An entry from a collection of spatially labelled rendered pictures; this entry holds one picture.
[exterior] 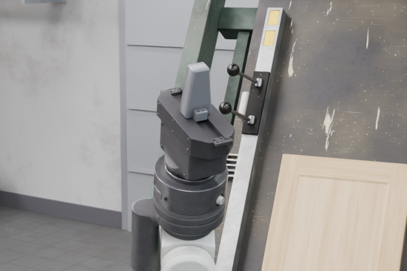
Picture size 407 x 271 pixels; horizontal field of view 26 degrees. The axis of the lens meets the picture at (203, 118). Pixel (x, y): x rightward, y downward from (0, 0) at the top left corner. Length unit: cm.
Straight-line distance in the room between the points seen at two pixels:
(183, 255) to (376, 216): 142
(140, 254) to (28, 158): 591
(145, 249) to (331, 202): 142
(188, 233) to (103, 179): 549
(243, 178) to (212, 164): 155
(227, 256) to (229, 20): 80
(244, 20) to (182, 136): 188
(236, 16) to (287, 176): 61
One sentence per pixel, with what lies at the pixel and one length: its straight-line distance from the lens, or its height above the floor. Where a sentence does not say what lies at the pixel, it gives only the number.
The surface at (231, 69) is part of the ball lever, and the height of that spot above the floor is 155.
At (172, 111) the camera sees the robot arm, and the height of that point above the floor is 166.
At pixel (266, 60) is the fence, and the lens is 267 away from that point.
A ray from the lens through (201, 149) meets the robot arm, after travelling 96.
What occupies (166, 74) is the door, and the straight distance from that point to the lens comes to 601.
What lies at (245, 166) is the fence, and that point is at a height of 127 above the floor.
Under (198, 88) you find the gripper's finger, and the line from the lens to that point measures 97.
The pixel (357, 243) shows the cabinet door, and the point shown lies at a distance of 243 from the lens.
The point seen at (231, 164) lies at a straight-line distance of 258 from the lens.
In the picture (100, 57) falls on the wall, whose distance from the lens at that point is 640.
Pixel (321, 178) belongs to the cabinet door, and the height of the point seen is 126.
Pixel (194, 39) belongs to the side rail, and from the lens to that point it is 277.
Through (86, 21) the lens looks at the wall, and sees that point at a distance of 646.
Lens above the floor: 182
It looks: 9 degrees down
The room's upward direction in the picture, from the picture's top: straight up
